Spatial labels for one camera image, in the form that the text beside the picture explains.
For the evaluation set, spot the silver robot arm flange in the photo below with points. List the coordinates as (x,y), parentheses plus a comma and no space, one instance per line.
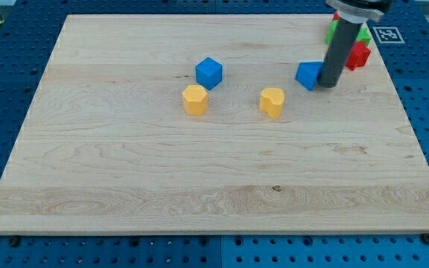
(360,11)

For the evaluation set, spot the red star block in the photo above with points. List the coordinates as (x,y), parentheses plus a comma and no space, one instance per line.
(359,55)

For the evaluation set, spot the green star block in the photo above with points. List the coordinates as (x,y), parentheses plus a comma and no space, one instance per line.
(364,36)

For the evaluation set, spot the yellow hexagon block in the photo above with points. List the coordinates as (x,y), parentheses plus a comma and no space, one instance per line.
(195,99)

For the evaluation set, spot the blue cube block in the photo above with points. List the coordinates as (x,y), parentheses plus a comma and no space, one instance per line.
(208,73)

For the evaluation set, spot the yellow heart block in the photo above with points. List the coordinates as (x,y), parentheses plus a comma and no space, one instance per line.
(272,101)

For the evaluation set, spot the wooden board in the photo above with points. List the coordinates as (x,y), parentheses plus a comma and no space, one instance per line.
(107,148)

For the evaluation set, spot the blue triangular block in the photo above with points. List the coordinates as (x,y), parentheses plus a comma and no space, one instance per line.
(307,74)

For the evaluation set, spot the green block left of rod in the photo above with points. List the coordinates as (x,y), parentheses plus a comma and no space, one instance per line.
(331,30)

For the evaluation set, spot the grey cylindrical pointer rod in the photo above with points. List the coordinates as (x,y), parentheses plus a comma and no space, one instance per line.
(338,52)

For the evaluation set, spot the red block behind rod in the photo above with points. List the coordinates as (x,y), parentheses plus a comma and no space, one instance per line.
(336,15)

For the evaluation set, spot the white fiducial marker tag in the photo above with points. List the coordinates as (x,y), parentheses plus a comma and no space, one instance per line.
(388,35)

